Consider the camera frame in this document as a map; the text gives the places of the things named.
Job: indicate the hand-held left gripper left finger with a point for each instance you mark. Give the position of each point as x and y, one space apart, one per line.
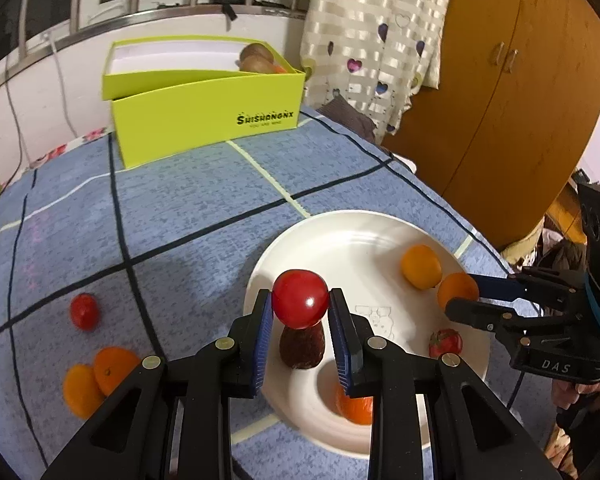
265 340

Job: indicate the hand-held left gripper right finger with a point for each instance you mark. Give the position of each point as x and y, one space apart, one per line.
342 345

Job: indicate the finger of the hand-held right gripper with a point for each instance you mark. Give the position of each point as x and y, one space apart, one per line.
500 287
475 312

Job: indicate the dark red jujube date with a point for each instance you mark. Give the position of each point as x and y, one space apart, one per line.
302 347

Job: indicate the red cherry tomato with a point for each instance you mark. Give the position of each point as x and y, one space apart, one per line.
445 342
84 311
300 297

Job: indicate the white round plate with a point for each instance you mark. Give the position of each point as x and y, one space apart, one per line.
350 245

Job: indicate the small mandarin orange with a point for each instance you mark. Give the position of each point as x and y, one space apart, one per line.
80 392

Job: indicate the person's right hand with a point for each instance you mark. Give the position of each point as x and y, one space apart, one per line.
565 395

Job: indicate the pile of clothes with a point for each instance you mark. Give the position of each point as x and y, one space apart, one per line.
560 255

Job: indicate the blue checked tablecloth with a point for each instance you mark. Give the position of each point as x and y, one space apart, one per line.
180 220

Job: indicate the wooden wardrobe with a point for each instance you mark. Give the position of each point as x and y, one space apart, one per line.
505 110

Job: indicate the brown checked cushion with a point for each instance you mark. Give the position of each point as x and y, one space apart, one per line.
347 117

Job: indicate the lime green cardboard box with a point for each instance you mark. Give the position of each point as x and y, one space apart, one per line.
180 120

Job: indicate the heart print striped curtain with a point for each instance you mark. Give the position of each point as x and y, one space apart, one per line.
380 35

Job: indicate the metal window railing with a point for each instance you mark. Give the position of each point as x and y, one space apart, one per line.
105 22

